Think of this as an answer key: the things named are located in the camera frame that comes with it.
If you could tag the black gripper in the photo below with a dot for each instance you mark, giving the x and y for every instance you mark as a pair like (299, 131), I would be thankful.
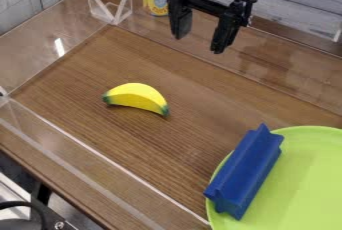
(232, 17)

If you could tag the yellow toy banana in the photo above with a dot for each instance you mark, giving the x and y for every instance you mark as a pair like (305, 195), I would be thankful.
(139, 96)

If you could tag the blue plastic block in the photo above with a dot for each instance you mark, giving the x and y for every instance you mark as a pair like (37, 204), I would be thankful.
(241, 174)

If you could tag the clear acrylic bracket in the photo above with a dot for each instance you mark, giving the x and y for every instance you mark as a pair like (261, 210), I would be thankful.
(109, 12)

